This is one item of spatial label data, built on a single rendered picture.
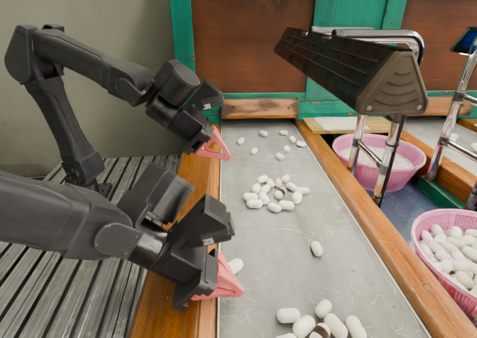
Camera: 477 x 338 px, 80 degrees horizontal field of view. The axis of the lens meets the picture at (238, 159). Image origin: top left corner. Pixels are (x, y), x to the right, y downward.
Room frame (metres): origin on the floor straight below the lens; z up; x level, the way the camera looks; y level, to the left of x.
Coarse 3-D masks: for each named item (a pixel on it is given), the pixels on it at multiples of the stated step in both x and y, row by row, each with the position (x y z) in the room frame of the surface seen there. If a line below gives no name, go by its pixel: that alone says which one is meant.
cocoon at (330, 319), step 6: (324, 318) 0.26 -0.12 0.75; (330, 318) 0.26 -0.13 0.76; (336, 318) 0.26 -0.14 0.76; (330, 324) 0.25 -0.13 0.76; (336, 324) 0.25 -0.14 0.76; (342, 324) 0.25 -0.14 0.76; (330, 330) 0.25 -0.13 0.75; (336, 330) 0.24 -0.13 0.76; (342, 330) 0.24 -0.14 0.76; (336, 336) 0.24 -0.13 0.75; (342, 336) 0.23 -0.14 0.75
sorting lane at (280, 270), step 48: (288, 144) 0.91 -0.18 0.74; (240, 192) 0.60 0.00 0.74; (288, 192) 0.60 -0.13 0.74; (336, 192) 0.60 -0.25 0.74; (240, 240) 0.43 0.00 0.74; (288, 240) 0.43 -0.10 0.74; (336, 240) 0.43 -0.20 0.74; (288, 288) 0.32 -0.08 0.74; (336, 288) 0.32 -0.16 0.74; (384, 288) 0.32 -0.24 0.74; (240, 336) 0.24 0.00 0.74; (384, 336) 0.24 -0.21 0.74
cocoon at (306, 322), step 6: (300, 318) 0.26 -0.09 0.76; (306, 318) 0.26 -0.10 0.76; (312, 318) 0.26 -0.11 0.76; (294, 324) 0.25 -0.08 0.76; (300, 324) 0.25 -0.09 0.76; (306, 324) 0.25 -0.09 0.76; (312, 324) 0.25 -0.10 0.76; (294, 330) 0.24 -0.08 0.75; (300, 330) 0.24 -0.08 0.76; (306, 330) 0.24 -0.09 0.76; (300, 336) 0.24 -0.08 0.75
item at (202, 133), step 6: (180, 108) 0.59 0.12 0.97; (174, 120) 0.55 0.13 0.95; (204, 120) 0.59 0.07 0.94; (168, 126) 0.55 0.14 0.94; (174, 126) 0.55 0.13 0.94; (204, 126) 0.55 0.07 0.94; (174, 132) 0.55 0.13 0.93; (180, 132) 0.55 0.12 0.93; (198, 132) 0.54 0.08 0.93; (204, 132) 0.53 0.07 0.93; (186, 138) 0.55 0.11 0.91; (192, 138) 0.54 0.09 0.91; (186, 144) 0.56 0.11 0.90; (192, 144) 0.53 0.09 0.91; (186, 150) 0.52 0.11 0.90; (192, 150) 0.53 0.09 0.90
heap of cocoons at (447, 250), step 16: (432, 224) 0.48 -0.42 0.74; (432, 240) 0.44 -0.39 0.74; (448, 240) 0.43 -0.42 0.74; (464, 240) 0.43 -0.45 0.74; (432, 256) 0.39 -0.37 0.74; (448, 256) 0.39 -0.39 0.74; (464, 256) 0.41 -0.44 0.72; (448, 272) 0.36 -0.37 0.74; (464, 272) 0.35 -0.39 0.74; (464, 288) 0.32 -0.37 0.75
